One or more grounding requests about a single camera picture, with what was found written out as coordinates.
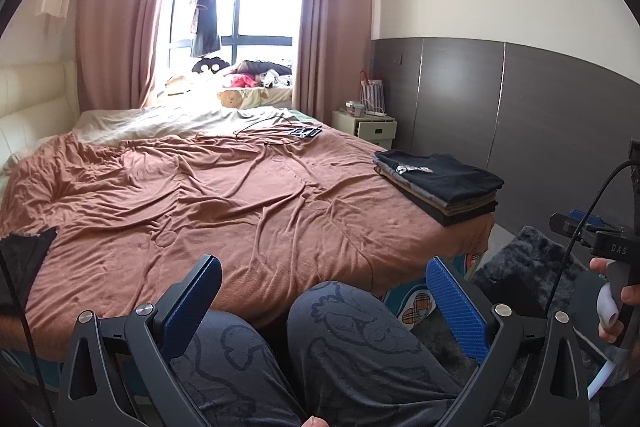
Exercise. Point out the cream bed sheet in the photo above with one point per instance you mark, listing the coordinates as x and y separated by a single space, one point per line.
150 119

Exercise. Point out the pile of loose clothes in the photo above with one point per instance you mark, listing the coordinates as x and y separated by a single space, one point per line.
245 79

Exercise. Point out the cream nightstand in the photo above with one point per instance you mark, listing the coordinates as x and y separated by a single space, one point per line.
375 129

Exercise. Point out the cream leather headboard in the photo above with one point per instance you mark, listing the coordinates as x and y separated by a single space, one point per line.
30 107

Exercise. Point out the yellow bear print bedding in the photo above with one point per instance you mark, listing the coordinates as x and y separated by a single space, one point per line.
260 97

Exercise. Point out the dark hanging garment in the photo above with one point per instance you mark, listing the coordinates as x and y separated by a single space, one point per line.
207 17

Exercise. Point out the pink curtain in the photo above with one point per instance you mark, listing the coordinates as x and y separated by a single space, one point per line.
335 7
125 7

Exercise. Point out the brown blanket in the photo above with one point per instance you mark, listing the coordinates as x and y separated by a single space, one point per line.
200 207

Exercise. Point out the black and white plush cushion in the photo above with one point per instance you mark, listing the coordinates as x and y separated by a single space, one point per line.
210 66

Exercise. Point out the black frame holder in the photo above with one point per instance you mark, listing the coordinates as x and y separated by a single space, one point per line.
305 132

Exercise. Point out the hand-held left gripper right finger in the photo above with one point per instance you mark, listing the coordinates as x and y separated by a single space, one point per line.
457 307

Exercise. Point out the white jar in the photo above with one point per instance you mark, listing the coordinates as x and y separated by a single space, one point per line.
357 110

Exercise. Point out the black folded garment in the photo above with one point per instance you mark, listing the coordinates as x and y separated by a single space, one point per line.
450 217

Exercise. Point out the person's left hand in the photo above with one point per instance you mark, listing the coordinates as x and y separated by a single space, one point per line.
314 422

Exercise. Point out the white paper strip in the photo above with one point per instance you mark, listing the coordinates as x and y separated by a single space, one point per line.
602 379

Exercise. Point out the dark framed window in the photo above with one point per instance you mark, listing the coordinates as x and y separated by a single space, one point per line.
260 39

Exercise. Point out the black bear print t-shirt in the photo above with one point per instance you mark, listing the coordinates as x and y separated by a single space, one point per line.
450 182

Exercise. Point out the black cloth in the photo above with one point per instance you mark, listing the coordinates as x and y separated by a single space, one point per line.
25 262

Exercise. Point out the white power strip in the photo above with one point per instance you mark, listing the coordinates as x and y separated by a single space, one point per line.
377 113

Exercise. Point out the white rack on bedside table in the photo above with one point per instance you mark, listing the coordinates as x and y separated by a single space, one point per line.
374 97

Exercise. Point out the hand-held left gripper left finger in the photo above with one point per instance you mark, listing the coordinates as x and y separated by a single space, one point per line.
192 302

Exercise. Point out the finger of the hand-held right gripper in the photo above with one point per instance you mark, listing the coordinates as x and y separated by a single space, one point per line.
587 218
562 223

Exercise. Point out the person's grey patterned pants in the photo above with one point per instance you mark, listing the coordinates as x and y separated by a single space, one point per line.
350 357

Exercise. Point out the dark grey shaggy rug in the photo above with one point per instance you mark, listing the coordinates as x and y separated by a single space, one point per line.
530 257

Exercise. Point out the person's right hand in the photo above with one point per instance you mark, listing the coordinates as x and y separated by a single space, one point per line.
607 312

